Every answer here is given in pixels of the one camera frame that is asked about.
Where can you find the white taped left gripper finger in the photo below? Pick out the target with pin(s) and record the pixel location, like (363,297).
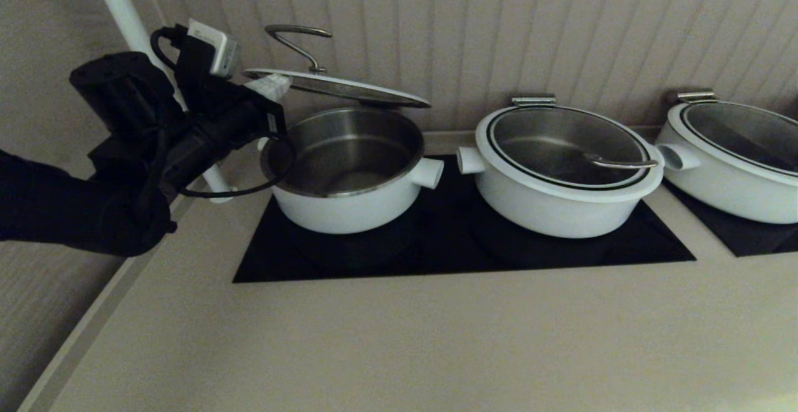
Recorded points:
(269,95)
(271,83)

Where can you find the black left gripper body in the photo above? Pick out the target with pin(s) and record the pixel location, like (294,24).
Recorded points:
(230,119)

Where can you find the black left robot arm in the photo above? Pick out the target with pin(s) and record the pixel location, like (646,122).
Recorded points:
(62,206)

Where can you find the white round pot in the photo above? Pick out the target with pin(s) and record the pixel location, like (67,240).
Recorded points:
(548,215)
(735,197)
(349,212)

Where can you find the silver metal bar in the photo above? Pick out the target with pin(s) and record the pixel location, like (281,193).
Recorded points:
(692,96)
(533,101)

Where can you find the white metal pole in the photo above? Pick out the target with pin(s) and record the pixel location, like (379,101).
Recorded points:
(118,0)

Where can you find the wide black glass cooktop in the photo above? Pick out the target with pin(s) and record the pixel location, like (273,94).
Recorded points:
(436,256)

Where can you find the narrow black glass cooktop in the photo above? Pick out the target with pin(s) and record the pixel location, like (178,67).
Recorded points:
(748,240)

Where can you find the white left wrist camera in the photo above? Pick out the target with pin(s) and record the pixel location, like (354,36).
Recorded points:
(215,50)

